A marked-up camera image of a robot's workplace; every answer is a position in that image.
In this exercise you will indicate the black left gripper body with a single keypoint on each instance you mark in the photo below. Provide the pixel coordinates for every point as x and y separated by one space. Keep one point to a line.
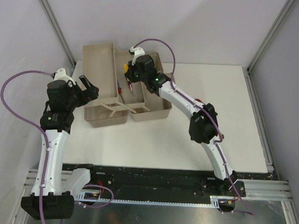
77 97

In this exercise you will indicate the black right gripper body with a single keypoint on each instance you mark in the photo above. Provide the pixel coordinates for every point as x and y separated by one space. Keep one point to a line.
135 75

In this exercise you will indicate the yellow handle screwdriver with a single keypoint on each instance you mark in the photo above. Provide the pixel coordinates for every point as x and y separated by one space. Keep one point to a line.
125 68

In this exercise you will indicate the small blue red screwdriver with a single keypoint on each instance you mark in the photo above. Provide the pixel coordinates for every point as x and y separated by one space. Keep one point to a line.
131 88

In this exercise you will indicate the large blue red screwdriver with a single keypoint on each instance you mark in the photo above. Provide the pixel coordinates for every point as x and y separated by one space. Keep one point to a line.
120 93

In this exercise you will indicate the beige plastic tool box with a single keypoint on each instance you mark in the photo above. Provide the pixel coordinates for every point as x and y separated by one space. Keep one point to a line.
103 66

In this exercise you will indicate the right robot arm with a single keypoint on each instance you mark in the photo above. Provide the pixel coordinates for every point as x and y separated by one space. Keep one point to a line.
203 127

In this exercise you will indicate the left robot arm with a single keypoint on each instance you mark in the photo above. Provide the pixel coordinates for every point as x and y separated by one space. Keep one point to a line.
51 199

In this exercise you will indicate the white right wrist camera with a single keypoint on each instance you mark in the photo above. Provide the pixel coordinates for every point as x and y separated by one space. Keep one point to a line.
136 52

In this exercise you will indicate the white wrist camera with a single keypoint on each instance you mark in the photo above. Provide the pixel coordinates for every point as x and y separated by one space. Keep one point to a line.
61 74
136 52

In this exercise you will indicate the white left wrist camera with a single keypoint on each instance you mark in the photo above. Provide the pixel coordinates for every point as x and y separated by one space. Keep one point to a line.
61 74

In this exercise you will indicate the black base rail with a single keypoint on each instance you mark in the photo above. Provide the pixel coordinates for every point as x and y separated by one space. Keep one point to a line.
158 185

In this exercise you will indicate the white cable duct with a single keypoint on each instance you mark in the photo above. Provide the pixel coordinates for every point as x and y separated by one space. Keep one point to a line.
83 197

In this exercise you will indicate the right aluminium frame post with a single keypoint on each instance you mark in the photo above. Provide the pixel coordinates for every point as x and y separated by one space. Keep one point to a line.
273 31

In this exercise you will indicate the aluminium frame post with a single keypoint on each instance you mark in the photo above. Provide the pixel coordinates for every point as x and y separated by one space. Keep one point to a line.
46 7
273 31

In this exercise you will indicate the left aluminium frame post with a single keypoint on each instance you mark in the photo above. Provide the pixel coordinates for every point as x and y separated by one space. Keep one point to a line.
46 7

